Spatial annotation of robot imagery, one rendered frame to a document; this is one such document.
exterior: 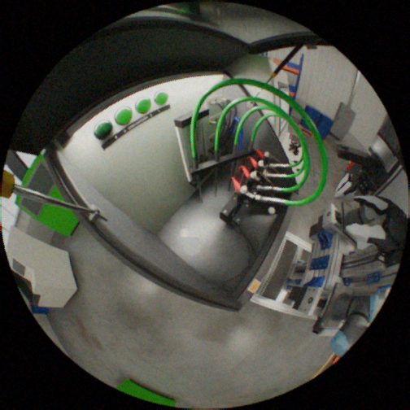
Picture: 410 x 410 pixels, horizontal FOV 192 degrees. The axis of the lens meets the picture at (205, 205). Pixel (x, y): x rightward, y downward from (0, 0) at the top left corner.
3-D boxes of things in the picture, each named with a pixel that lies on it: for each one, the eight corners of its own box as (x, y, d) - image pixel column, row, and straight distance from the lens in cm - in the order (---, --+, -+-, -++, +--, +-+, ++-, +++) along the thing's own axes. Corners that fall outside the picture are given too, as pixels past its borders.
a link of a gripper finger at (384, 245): (365, 250, 27) (399, 252, 31) (368, 246, 26) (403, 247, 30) (365, 227, 30) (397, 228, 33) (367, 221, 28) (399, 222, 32)
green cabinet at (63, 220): (71, 238, 333) (13, 203, 301) (67, 216, 395) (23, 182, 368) (94, 204, 288) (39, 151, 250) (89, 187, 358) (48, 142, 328)
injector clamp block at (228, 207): (233, 233, 63) (240, 224, 49) (218, 223, 64) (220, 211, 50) (261, 189, 80) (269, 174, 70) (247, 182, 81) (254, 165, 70)
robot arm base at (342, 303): (349, 294, 89) (363, 294, 85) (338, 321, 88) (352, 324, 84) (338, 290, 76) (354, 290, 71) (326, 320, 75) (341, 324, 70)
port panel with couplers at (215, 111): (212, 151, 64) (211, 90, 52) (207, 149, 66) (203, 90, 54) (226, 141, 73) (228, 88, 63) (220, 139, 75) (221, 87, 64)
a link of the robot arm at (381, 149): (384, 141, 39) (372, 129, 46) (375, 154, 39) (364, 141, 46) (397, 163, 44) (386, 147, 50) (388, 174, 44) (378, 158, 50)
